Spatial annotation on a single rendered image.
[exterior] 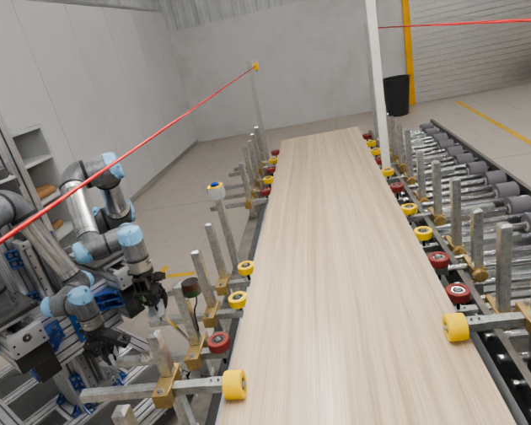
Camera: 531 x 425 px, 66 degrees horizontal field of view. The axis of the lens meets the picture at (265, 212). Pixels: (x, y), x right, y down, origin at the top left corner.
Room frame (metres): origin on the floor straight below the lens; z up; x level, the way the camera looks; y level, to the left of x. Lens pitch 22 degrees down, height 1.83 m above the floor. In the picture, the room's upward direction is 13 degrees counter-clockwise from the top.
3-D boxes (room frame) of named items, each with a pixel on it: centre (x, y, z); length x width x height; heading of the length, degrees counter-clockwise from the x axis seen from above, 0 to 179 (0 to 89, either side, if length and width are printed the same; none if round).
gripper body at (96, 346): (1.28, 0.71, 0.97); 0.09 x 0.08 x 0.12; 80
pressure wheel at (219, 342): (1.20, 0.27, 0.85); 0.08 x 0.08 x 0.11
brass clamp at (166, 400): (0.98, 0.41, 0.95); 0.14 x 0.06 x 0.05; 170
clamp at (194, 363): (1.23, 0.36, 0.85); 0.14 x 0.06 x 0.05; 170
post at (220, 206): (2.00, 0.22, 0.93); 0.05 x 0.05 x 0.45; 80
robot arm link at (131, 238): (1.24, 0.45, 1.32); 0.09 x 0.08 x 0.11; 21
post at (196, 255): (1.50, 0.31, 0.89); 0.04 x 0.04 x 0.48; 80
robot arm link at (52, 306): (1.31, 0.80, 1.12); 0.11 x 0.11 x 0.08; 77
